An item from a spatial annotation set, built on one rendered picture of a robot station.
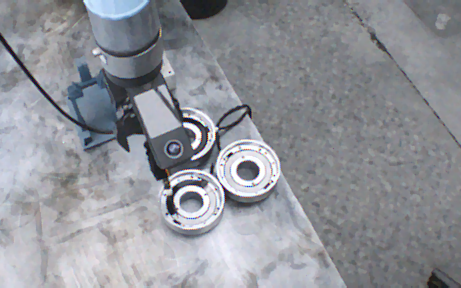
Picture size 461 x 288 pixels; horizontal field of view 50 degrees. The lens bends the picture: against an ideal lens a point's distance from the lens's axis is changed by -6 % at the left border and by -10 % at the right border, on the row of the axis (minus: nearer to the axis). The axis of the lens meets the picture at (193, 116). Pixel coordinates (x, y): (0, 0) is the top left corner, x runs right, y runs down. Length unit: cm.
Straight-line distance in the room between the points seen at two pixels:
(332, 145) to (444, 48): 74
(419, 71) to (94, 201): 161
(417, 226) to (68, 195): 126
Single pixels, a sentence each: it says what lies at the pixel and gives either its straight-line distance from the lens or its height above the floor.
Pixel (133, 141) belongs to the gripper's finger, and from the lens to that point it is 72.
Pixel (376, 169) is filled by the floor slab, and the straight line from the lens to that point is 190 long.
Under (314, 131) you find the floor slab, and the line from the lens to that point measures 192.
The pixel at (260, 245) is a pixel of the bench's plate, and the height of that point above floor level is 80.
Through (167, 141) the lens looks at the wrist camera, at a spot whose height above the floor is 107.
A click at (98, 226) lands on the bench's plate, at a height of 80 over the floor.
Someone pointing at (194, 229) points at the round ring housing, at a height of 84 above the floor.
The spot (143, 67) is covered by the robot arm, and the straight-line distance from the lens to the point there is 59.
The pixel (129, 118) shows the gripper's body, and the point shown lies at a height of 105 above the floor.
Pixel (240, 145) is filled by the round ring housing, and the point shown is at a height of 83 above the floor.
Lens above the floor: 161
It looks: 57 degrees down
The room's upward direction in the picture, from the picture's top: 4 degrees counter-clockwise
